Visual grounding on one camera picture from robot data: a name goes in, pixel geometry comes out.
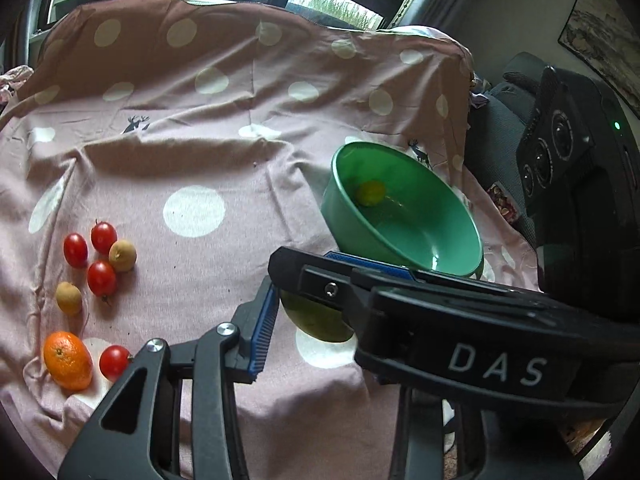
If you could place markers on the snack packet on sofa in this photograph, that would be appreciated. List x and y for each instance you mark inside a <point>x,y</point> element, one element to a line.
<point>504,203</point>

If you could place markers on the pink crumpled clothes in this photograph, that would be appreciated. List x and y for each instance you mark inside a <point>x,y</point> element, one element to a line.
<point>12,80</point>

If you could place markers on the large orange mandarin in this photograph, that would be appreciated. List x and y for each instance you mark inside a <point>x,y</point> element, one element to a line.
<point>68,361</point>

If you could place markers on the dark grey sofa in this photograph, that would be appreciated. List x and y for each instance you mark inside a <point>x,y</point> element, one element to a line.
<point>496,130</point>

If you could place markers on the cherry tomato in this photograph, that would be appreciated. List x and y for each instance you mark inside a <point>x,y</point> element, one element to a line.
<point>103,236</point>
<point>113,362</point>
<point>101,279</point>
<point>75,250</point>

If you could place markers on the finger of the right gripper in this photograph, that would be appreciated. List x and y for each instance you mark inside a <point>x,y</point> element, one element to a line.
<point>491,345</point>
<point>386,268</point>

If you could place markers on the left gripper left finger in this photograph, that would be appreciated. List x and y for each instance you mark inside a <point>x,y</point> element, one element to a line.
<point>134,433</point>

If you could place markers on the yellow green lime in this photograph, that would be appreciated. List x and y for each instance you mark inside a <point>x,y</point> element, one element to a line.
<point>370,193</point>

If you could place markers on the pink polka dot cloth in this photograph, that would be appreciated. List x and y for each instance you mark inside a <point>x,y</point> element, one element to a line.
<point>204,135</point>

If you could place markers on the black camera box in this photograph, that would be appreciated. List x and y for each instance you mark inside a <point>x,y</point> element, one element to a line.
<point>579,167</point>

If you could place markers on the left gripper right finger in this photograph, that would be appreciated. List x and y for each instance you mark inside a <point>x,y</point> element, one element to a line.
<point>419,442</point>

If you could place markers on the green apple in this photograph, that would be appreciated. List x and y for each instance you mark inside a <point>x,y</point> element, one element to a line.
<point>315,320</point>

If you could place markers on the framed landscape painting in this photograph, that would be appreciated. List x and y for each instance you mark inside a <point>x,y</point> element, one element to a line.
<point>599,33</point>

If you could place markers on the green plastic bowl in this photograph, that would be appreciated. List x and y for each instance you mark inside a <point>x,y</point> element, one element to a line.
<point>421,224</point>

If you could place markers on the brown longan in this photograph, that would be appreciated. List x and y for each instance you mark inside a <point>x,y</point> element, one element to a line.
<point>68,298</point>
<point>122,256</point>

